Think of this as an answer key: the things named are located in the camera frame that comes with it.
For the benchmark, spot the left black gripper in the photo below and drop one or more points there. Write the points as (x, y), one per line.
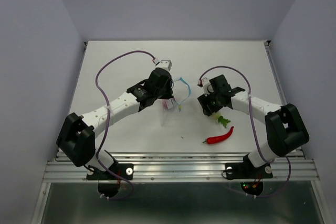
(168, 95)

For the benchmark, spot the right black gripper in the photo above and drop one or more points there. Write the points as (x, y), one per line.
(204, 100)

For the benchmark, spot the purple onion toy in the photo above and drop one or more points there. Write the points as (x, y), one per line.
(168, 104)

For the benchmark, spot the white radish toy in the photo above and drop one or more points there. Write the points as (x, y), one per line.
(220, 119)

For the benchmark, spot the clear zip top bag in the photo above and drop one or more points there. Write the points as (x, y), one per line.
(181, 92)

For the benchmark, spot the red chili pepper toy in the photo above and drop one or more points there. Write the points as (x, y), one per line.
(217, 139)

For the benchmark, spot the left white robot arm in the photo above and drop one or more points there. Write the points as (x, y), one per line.
(77, 137)

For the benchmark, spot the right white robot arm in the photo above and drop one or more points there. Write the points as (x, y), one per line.
(285, 128)

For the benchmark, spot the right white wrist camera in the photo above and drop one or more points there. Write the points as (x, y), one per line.
(206, 85)

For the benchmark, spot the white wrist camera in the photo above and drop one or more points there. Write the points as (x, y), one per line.
(165, 65)
(206, 85)

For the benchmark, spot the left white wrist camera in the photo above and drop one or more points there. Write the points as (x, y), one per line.
(165, 65)

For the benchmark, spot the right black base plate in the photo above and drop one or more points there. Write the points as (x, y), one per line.
(247, 171)

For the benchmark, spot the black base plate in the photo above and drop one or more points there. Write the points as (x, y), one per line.
(247, 171)
(123, 170)

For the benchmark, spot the aluminium mounting rail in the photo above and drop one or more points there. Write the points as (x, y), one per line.
(182, 167)

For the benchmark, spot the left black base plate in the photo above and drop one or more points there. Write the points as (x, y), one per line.
(123, 170)

